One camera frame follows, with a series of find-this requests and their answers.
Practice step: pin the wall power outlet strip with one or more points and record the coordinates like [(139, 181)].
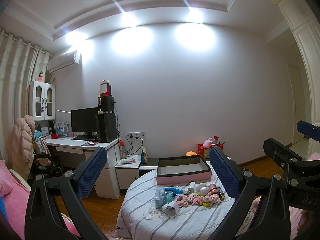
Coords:
[(137, 135)]

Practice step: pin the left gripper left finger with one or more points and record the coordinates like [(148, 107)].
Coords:
[(43, 219)]

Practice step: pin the red desk calendar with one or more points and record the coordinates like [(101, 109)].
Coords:
[(105, 88)]

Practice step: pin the pink block pig toy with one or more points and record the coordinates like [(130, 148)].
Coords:
[(211, 200)]

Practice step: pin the red toy crate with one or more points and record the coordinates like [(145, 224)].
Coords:
[(204, 151)]

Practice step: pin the pink blanket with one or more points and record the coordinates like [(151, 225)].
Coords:
[(14, 200)]

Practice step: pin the white air conditioner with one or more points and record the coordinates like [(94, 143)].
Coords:
[(63, 61)]

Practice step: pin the teal tape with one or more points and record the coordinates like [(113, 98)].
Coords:
[(168, 197)]

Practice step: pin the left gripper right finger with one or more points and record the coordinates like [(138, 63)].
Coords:
[(271, 220)]

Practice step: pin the white nightstand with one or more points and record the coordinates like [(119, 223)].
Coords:
[(127, 171)]

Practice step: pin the pink puffer jacket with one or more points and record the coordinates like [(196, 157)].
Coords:
[(21, 150)]

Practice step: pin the white power adapter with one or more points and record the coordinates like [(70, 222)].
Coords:
[(191, 187)]

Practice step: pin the orange cap water bottle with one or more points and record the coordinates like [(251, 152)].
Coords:
[(122, 150)]

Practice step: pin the black computer monitor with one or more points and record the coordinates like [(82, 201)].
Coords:
[(83, 121)]

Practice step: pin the pink black storage box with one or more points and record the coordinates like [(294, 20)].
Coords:
[(185, 169)]

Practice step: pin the blue plastic tool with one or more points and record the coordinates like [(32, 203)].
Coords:
[(174, 191)]

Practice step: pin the pink block donut toy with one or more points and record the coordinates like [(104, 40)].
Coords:
[(181, 200)]

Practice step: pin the orange night light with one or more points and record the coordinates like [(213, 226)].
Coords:
[(190, 153)]

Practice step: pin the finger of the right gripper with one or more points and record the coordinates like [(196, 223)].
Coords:
[(283, 156), (309, 130)]

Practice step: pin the white mini hair dryer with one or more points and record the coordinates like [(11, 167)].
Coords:
[(171, 209)]

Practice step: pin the rose gold cylinder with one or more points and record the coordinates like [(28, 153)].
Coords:
[(212, 189)]

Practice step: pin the pink figurine on cabinet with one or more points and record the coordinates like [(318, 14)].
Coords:
[(40, 78)]

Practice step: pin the black computer tower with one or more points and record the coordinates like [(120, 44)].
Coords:
[(106, 127)]

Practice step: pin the white round lamp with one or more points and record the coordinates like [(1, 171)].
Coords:
[(202, 189)]

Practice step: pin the beige curtain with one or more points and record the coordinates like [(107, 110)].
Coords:
[(21, 63)]

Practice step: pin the black small speaker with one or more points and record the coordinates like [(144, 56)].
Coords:
[(106, 104)]

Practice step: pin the white glass door cabinet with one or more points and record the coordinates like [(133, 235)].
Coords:
[(41, 101)]

